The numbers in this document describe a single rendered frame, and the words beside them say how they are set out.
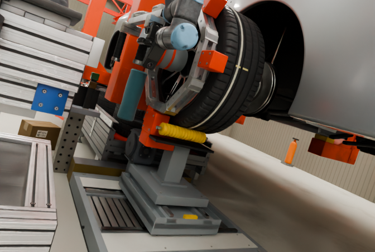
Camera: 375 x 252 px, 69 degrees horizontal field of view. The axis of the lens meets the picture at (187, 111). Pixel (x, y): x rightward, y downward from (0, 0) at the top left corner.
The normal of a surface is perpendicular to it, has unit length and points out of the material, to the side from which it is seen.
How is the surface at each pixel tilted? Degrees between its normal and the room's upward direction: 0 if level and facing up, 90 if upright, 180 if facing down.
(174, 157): 90
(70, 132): 90
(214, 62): 90
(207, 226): 90
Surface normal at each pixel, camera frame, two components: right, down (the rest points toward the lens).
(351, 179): -0.84, -0.24
